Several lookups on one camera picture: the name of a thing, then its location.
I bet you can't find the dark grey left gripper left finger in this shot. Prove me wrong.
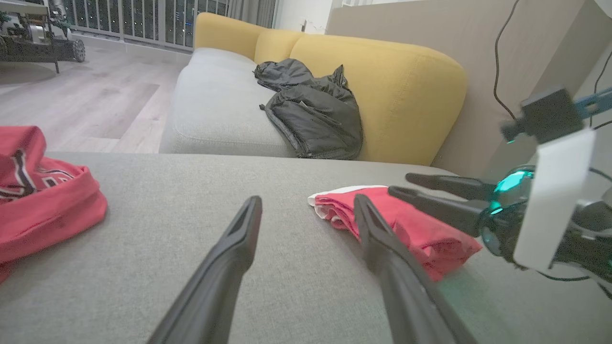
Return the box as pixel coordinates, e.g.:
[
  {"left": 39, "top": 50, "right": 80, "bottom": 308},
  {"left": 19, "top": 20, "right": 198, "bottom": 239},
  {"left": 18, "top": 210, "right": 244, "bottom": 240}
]
[{"left": 146, "top": 196, "right": 263, "bottom": 344}]

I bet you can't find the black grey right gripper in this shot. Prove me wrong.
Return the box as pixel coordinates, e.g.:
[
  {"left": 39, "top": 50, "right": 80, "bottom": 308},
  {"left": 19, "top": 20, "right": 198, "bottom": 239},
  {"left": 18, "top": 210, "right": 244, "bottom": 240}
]
[{"left": 388, "top": 165, "right": 612, "bottom": 287}]

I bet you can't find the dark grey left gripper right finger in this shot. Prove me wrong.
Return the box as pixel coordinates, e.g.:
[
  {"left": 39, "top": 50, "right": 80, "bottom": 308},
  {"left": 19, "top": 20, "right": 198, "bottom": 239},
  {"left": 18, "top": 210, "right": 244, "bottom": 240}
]
[{"left": 354, "top": 193, "right": 479, "bottom": 344}]

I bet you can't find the red and white garment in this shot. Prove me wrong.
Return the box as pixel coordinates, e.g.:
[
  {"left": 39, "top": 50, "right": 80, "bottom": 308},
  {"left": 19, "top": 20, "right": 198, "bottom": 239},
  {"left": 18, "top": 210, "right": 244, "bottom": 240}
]
[{"left": 308, "top": 185, "right": 482, "bottom": 281}]

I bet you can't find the grey fabric ottoman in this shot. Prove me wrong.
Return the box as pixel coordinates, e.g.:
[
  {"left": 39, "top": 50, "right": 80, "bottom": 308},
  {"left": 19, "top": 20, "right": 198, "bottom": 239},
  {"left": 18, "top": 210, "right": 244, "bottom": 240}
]
[{"left": 0, "top": 152, "right": 612, "bottom": 344}]

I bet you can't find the black padded jacket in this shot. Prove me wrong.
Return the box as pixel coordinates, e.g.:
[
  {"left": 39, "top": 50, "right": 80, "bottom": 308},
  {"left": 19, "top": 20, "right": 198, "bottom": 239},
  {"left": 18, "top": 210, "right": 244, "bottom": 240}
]
[{"left": 253, "top": 58, "right": 364, "bottom": 161}]

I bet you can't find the beige wooden platform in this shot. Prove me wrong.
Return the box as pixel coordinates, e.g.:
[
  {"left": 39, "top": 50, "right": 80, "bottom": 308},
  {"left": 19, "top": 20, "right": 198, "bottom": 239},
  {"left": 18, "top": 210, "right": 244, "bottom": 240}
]
[{"left": 325, "top": 0, "right": 612, "bottom": 180}]

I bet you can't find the grey sofa seat cushion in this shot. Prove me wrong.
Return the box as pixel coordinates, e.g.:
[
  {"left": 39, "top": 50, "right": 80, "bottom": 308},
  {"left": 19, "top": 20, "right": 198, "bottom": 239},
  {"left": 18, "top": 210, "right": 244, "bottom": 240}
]
[{"left": 159, "top": 47, "right": 299, "bottom": 158}]

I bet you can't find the red jersey with black lettering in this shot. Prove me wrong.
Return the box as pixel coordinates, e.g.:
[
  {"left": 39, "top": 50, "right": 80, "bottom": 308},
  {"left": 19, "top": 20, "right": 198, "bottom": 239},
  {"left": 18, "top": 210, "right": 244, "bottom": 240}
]
[{"left": 0, "top": 126, "right": 108, "bottom": 283}]

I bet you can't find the glass balcony door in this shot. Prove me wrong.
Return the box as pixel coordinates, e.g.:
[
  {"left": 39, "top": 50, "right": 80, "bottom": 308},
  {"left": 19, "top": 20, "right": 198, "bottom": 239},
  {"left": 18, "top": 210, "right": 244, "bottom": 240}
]
[{"left": 62, "top": 0, "right": 230, "bottom": 52}]

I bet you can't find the grey window curtain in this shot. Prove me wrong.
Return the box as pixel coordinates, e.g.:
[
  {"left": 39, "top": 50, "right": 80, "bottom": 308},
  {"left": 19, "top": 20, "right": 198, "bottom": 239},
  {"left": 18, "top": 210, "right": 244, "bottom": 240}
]
[{"left": 227, "top": 0, "right": 279, "bottom": 29}]

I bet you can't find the black wheeled robot cart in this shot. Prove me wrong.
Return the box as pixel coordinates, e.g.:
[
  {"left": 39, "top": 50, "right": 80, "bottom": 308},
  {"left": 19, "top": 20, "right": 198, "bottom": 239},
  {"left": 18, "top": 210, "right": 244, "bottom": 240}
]
[{"left": 0, "top": 0, "right": 87, "bottom": 75}]

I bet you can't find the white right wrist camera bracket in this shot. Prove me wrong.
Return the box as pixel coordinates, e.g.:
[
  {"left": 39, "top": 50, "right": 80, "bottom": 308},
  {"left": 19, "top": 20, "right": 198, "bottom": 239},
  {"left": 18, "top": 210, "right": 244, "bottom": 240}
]
[{"left": 513, "top": 128, "right": 597, "bottom": 271}]

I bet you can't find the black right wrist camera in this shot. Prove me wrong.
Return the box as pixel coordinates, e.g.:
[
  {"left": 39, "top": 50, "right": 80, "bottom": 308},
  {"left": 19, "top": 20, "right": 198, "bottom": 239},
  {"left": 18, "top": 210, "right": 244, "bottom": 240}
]
[{"left": 500, "top": 86, "right": 612, "bottom": 144}]

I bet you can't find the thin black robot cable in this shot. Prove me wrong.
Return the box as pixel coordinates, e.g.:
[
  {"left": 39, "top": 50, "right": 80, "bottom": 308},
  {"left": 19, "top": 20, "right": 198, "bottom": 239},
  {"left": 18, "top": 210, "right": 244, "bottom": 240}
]
[
  {"left": 590, "top": 48, "right": 612, "bottom": 130},
  {"left": 493, "top": 0, "right": 523, "bottom": 121},
  {"left": 535, "top": 270, "right": 612, "bottom": 299}
]

